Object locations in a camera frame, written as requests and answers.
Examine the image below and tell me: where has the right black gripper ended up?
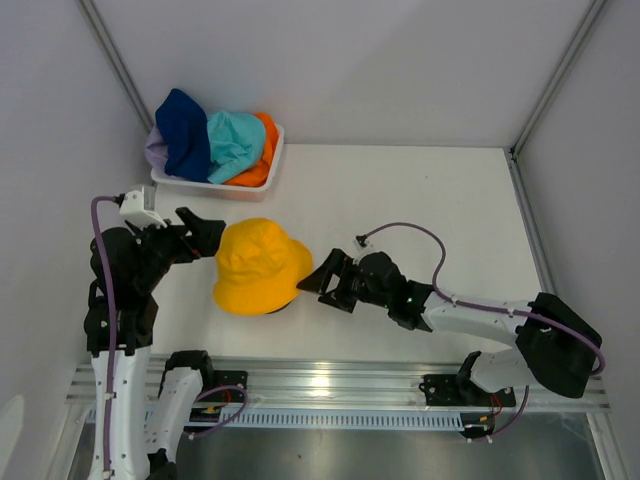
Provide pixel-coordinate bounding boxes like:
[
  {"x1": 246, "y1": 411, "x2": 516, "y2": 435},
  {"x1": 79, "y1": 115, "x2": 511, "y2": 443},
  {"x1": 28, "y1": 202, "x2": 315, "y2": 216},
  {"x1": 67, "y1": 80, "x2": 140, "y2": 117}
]
[{"x1": 297, "y1": 248, "x2": 392, "y2": 313}]

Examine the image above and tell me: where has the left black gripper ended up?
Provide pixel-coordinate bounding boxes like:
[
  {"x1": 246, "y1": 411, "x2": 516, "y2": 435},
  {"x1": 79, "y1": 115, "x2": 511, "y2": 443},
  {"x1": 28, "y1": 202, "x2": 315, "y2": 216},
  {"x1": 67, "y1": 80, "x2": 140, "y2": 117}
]
[{"x1": 127, "y1": 205, "x2": 225, "y2": 290}]

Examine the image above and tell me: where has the yellow bucket hat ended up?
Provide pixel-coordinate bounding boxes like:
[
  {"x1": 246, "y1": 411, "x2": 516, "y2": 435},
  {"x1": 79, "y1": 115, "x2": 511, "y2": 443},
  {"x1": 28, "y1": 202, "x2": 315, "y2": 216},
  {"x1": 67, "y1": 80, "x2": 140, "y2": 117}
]
[{"x1": 212, "y1": 218, "x2": 313, "y2": 316}]

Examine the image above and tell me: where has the dark blue bucket hat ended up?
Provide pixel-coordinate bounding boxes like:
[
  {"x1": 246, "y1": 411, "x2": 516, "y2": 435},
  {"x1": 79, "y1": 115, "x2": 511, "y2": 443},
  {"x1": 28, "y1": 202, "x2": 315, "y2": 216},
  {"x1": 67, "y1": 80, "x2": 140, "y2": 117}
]
[{"x1": 155, "y1": 88, "x2": 211, "y2": 183}]

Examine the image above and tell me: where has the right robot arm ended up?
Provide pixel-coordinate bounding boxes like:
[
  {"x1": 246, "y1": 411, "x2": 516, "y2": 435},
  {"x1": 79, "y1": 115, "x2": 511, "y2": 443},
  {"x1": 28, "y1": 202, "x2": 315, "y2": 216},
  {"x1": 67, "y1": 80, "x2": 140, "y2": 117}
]
[{"x1": 297, "y1": 249, "x2": 602, "y2": 404}]

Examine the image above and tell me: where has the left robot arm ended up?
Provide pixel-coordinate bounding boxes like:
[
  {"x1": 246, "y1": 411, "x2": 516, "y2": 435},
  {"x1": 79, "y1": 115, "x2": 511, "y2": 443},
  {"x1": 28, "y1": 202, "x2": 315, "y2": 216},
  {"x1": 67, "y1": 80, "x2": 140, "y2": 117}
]
[{"x1": 84, "y1": 207, "x2": 226, "y2": 479}]

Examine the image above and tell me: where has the white plastic bin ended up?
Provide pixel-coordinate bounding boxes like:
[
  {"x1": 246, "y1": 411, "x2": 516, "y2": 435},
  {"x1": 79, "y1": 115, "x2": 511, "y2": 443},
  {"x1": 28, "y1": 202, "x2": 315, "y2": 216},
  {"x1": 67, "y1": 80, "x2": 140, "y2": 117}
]
[{"x1": 150, "y1": 123, "x2": 285, "y2": 202}]

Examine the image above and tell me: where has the orange bucket hat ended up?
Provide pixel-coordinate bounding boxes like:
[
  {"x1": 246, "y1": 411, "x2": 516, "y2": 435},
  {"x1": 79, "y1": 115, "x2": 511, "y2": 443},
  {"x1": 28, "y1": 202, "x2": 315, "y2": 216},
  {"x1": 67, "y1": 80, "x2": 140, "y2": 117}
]
[{"x1": 225, "y1": 112, "x2": 280, "y2": 188}]

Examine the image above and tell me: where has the lavender bucket hat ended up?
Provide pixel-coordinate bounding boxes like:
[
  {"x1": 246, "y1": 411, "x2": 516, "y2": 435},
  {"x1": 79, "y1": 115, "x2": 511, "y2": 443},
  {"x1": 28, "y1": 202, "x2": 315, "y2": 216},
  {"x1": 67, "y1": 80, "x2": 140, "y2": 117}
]
[{"x1": 144, "y1": 126, "x2": 169, "y2": 175}]

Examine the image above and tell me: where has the teal bucket hat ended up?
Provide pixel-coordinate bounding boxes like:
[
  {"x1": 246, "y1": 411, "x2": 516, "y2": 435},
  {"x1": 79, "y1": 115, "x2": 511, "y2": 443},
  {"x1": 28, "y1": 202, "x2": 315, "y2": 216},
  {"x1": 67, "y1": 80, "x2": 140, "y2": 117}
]
[{"x1": 206, "y1": 111, "x2": 266, "y2": 184}]

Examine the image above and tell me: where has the black wire hat stand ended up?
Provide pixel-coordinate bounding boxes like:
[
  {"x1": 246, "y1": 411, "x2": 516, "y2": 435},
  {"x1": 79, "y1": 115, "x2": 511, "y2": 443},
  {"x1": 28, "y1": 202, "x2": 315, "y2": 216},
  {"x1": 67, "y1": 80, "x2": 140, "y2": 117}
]
[{"x1": 265, "y1": 300, "x2": 297, "y2": 315}]

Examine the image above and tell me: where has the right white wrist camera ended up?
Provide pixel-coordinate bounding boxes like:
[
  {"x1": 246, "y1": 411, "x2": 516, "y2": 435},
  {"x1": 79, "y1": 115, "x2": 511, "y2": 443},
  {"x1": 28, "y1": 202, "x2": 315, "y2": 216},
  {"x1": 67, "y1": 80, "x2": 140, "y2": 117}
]
[{"x1": 353, "y1": 235, "x2": 375, "y2": 261}]

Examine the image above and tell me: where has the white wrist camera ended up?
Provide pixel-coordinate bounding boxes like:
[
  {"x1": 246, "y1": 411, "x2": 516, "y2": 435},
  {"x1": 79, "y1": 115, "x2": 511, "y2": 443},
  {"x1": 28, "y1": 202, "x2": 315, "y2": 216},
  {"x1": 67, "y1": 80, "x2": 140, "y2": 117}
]
[
  {"x1": 353, "y1": 235, "x2": 375, "y2": 261},
  {"x1": 119, "y1": 185, "x2": 168, "y2": 229}
]

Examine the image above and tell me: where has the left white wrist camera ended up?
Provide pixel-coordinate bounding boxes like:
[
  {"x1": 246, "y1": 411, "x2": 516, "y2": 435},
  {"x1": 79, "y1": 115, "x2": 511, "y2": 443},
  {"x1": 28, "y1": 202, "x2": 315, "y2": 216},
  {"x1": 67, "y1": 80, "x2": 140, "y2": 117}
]
[{"x1": 119, "y1": 185, "x2": 168, "y2": 229}]

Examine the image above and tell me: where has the aluminium mounting rail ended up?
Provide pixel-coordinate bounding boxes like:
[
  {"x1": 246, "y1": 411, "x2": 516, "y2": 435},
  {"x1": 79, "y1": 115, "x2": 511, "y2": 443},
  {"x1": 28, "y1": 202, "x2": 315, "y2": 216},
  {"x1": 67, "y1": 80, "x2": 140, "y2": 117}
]
[{"x1": 66, "y1": 355, "x2": 611, "y2": 413}]

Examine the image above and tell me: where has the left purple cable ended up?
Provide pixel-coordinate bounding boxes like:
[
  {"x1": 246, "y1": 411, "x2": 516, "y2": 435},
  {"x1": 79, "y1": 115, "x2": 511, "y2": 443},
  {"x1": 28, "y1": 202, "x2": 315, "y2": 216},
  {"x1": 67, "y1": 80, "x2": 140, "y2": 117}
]
[{"x1": 89, "y1": 194, "x2": 126, "y2": 476}]

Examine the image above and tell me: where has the purple cable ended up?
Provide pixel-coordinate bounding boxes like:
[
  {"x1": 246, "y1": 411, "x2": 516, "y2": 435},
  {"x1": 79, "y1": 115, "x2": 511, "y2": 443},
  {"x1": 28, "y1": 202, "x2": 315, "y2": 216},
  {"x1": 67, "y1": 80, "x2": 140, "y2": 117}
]
[
  {"x1": 362, "y1": 221, "x2": 607, "y2": 376},
  {"x1": 89, "y1": 194, "x2": 126, "y2": 476}
]

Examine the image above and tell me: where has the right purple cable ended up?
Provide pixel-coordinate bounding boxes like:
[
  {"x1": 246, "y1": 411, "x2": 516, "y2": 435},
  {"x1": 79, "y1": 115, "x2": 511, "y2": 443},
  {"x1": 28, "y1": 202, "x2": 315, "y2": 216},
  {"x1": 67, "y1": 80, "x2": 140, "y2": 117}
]
[{"x1": 362, "y1": 221, "x2": 607, "y2": 376}]

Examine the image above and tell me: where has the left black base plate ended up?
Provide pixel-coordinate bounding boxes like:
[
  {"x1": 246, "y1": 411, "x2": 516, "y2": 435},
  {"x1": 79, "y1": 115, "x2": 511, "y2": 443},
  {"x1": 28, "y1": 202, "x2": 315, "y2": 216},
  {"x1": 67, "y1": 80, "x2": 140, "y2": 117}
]
[{"x1": 205, "y1": 370, "x2": 249, "y2": 403}]

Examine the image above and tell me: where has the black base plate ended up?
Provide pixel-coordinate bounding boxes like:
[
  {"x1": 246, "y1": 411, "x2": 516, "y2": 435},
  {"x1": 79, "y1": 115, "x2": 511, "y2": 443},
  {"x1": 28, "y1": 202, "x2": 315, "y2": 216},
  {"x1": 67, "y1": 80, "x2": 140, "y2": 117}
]
[
  {"x1": 205, "y1": 370, "x2": 249, "y2": 403},
  {"x1": 418, "y1": 374, "x2": 516, "y2": 407}
]

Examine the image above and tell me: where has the white slotted cable duct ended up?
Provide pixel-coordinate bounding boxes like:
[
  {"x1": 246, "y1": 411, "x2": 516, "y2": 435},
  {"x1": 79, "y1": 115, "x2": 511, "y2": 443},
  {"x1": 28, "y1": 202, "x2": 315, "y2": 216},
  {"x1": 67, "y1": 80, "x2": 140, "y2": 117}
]
[{"x1": 227, "y1": 408, "x2": 464, "y2": 432}]

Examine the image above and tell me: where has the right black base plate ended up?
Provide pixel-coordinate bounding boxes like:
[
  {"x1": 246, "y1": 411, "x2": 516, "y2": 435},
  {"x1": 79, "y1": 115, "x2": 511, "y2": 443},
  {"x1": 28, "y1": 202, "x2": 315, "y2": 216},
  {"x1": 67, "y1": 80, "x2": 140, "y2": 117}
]
[{"x1": 418, "y1": 374, "x2": 516, "y2": 407}]

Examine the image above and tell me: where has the right aluminium table rail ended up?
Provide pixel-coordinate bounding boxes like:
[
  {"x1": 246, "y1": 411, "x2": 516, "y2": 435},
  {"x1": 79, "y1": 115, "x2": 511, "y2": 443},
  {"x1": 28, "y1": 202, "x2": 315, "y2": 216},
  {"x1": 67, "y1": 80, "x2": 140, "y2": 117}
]
[{"x1": 504, "y1": 148, "x2": 581, "y2": 371}]

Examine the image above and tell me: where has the left aluminium frame post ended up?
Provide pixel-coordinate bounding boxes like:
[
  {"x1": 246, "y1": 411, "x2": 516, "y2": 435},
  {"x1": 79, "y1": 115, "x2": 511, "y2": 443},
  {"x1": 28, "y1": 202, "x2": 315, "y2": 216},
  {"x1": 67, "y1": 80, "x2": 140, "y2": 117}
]
[{"x1": 76, "y1": 0, "x2": 153, "y2": 131}]

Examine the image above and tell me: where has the aluminium frame post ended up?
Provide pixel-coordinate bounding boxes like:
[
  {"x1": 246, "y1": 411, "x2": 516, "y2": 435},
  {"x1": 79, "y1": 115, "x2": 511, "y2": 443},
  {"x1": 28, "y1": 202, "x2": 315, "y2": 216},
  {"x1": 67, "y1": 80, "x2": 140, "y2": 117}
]
[
  {"x1": 509, "y1": 0, "x2": 612, "y2": 162},
  {"x1": 76, "y1": 0, "x2": 153, "y2": 131}
]

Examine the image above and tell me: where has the right aluminium frame post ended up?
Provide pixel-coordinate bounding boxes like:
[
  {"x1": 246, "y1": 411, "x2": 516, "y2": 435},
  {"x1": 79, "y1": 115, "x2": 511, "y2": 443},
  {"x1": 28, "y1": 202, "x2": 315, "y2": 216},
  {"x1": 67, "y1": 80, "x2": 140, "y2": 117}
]
[{"x1": 509, "y1": 0, "x2": 612, "y2": 162}]

